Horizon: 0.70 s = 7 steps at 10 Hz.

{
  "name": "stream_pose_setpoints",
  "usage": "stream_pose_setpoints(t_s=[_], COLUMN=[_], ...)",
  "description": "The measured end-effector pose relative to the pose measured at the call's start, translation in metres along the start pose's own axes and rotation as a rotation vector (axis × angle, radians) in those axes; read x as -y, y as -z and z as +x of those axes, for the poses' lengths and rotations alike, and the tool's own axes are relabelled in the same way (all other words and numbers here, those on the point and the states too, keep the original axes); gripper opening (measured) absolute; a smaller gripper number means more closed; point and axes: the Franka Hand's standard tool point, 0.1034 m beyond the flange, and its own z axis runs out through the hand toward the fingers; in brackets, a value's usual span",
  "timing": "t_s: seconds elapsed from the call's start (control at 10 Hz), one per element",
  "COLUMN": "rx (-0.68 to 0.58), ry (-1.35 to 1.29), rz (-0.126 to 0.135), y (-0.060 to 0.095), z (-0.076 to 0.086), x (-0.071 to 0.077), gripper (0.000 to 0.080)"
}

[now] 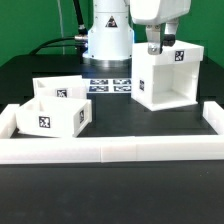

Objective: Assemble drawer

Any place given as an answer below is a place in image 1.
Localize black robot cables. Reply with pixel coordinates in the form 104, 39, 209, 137
29, 0, 89, 56

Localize white drawer cabinet box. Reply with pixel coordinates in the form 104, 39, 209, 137
131, 41, 204, 111

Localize paper sheet with markers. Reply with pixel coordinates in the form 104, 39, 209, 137
84, 78, 132, 94

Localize white drawer tray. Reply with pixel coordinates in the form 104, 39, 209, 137
16, 96, 92, 138
33, 75, 87, 99

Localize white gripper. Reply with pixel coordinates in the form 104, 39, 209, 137
130, 0, 191, 55

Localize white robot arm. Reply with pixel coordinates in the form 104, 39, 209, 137
83, 0, 191, 67

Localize white front drawer tray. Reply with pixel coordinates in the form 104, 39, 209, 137
16, 96, 92, 138

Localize white rear drawer tray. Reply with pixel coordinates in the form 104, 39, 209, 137
33, 75, 87, 99

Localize white U-shaped boundary frame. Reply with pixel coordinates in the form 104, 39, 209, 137
0, 104, 224, 164

